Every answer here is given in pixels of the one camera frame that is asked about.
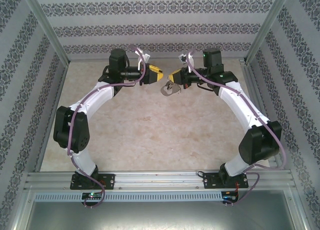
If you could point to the metal key holder with rings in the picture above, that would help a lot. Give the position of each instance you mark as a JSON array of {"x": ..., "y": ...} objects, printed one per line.
[{"x": 162, "y": 89}]

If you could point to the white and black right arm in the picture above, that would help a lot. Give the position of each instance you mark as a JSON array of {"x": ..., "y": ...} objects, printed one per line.
[{"x": 240, "y": 102}]

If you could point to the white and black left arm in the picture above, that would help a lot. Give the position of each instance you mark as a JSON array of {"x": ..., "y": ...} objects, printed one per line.
[{"x": 92, "y": 100}]

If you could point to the small controller board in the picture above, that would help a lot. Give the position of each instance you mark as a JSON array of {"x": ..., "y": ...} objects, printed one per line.
[
  {"x": 228, "y": 194},
  {"x": 92, "y": 195}
]

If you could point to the grey metal shelf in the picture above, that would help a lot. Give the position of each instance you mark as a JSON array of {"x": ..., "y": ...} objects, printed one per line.
[{"x": 160, "y": 217}]

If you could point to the aluminium frame rail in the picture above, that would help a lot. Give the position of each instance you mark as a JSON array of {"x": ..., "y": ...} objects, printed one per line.
[
  {"x": 255, "y": 90},
  {"x": 155, "y": 58},
  {"x": 51, "y": 115}
]

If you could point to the aluminium corner post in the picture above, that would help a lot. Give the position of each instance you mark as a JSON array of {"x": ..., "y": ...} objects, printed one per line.
[
  {"x": 267, "y": 25},
  {"x": 47, "y": 25}
]

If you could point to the wide aluminium base rail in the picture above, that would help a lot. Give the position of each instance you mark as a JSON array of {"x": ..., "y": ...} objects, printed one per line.
[{"x": 160, "y": 180}]

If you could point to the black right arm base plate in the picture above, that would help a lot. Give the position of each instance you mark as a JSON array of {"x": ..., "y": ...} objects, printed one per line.
[{"x": 210, "y": 181}]

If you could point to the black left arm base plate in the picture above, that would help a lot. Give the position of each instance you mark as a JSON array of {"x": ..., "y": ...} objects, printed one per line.
[{"x": 108, "y": 181}]

